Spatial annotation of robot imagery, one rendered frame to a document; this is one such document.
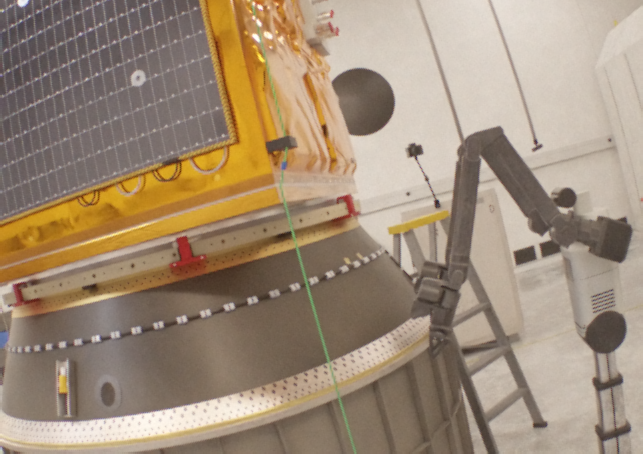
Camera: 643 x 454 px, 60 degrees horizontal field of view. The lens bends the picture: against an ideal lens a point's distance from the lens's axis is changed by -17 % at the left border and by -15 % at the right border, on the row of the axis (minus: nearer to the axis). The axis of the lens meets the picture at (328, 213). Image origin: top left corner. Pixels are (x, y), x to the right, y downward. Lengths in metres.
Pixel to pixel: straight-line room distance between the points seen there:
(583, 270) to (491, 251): 3.99
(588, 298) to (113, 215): 1.54
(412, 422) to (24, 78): 1.82
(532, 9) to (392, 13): 2.37
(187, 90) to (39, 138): 0.56
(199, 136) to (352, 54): 8.49
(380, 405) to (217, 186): 0.90
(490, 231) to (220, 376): 4.35
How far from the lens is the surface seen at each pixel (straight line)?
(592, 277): 2.10
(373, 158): 10.00
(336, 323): 2.16
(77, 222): 2.05
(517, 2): 10.58
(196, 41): 1.86
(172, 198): 1.89
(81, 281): 2.18
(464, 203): 1.87
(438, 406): 2.50
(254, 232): 2.15
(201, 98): 1.82
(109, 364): 2.10
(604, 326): 2.16
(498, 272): 6.07
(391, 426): 2.18
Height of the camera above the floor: 1.70
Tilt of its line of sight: level
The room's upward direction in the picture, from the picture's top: 15 degrees counter-clockwise
